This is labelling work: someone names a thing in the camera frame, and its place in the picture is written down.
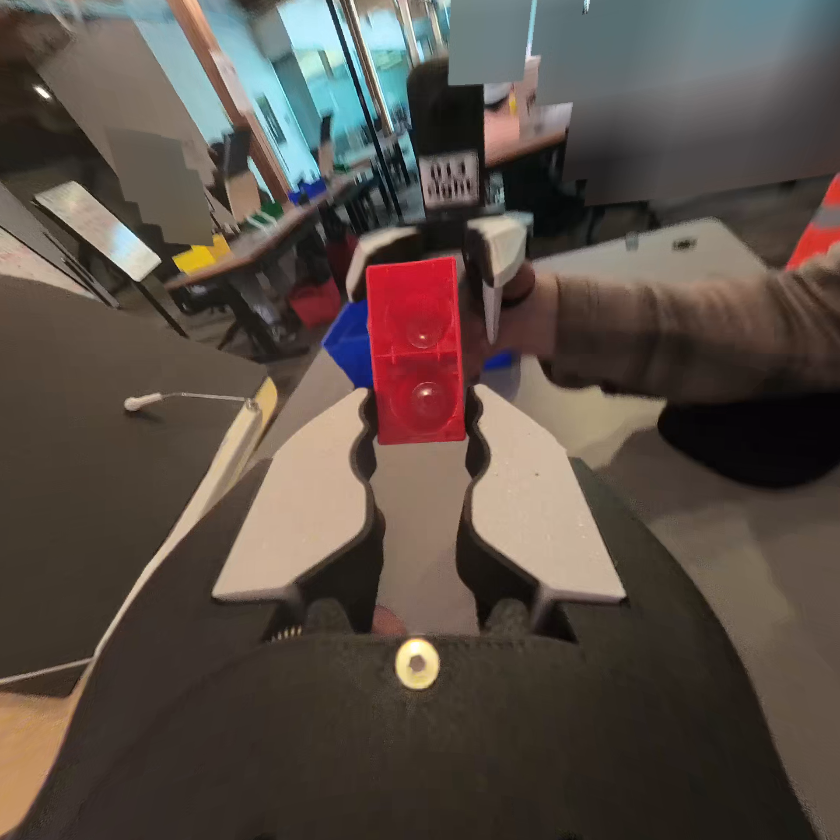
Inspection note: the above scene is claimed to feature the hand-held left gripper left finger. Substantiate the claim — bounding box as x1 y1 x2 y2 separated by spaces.
213 388 388 605

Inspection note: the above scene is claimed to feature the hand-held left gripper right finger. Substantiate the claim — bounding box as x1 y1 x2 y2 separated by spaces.
456 384 628 605

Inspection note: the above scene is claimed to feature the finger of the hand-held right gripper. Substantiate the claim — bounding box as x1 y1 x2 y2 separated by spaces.
344 226 424 300
462 213 532 345

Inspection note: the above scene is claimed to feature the red plastic block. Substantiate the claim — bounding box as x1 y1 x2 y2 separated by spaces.
365 256 468 446

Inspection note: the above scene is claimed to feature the person's right hand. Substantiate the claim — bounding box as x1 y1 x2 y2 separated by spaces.
497 260 559 358

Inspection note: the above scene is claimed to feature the red bucket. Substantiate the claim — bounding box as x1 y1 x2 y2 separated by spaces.
289 280 345 329

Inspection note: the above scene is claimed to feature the blue plastic bin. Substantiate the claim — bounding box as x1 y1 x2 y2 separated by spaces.
322 302 519 391

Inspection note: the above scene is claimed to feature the long wooden workbench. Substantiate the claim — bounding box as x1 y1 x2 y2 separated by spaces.
164 171 382 355

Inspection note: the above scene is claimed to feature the yellow plastic bin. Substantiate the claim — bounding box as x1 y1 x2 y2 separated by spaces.
174 234 233 274

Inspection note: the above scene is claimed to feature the black backdrop board stand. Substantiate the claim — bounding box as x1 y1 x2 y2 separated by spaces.
0 276 279 788

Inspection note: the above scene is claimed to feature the whiteboard easel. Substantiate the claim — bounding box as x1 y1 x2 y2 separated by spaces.
33 182 162 283

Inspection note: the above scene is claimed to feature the orange traffic cone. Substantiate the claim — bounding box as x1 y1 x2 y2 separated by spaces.
785 171 840 270

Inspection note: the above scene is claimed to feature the thin white wire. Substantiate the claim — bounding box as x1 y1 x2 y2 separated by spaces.
124 390 261 414

